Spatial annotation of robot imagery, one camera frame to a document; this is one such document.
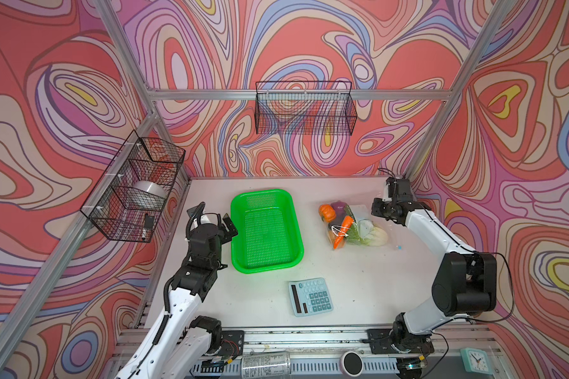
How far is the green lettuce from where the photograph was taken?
35.4 inches

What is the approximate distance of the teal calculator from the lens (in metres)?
0.80

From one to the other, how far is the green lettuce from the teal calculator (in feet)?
0.71
